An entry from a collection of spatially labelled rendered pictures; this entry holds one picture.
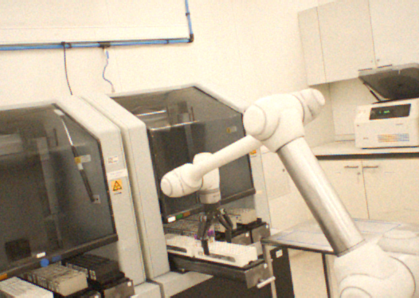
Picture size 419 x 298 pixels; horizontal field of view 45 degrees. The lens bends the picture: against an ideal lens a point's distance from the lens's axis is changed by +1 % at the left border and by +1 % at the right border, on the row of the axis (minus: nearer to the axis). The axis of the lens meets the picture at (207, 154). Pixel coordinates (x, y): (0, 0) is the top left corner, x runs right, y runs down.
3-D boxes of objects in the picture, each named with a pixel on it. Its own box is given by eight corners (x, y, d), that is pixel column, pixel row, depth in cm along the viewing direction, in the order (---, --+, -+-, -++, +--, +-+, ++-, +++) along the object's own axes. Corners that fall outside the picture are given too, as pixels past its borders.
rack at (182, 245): (154, 251, 246) (152, 239, 246) (170, 245, 253) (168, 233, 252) (192, 259, 224) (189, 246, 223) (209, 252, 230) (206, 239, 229)
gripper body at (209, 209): (209, 204, 209) (213, 225, 210) (224, 199, 214) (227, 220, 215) (197, 203, 214) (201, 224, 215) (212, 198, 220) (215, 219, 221)
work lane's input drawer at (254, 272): (149, 265, 248) (146, 247, 247) (171, 256, 257) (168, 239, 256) (256, 292, 193) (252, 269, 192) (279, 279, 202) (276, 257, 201)
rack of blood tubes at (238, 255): (194, 260, 222) (192, 246, 222) (211, 252, 229) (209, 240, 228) (241, 270, 200) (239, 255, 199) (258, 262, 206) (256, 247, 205)
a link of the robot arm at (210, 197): (223, 186, 213) (225, 200, 214) (209, 186, 220) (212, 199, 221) (208, 191, 207) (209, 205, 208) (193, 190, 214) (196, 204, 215)
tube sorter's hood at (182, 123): (110, 217, 268) (88, 99, 262) (196, 190, 307) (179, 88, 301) (166, 224, 229) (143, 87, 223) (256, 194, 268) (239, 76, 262)
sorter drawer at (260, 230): (173, 232, 308) (170, 217, 307) (190, 225, 317) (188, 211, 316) (260, 245, 253) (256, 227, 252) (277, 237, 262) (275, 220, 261)
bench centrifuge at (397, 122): (354, 150, 423) (344, 74, 417) (393, 138, 461) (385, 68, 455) (418, 147, 380) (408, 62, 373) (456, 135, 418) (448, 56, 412)
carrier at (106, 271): (118, 273, 216) (115, 260, 215) (120, 273, 214) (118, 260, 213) (94, 283, 208) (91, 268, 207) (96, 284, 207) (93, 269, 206)
